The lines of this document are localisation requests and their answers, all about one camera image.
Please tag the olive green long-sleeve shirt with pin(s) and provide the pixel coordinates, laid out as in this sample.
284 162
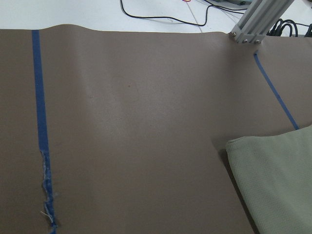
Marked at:
274 176

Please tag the aluminium frame post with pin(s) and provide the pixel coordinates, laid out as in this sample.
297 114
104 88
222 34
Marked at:
258 19

